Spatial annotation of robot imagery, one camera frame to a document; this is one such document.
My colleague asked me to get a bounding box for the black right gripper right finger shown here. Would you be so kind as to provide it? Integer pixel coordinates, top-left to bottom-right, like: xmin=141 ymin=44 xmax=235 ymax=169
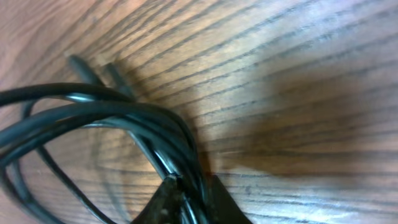
xmin=205 ymin=175 xmax=252 ymax=224

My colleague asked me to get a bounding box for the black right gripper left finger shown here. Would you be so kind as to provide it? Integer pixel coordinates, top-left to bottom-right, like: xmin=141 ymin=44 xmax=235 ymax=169
xmin=131 ymin=175 xmax=183 ymax=224

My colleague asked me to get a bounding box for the black USB cable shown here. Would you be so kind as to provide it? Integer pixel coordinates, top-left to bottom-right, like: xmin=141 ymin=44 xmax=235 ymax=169
xmin=0 ymin=54 xmax=212 ymax=224

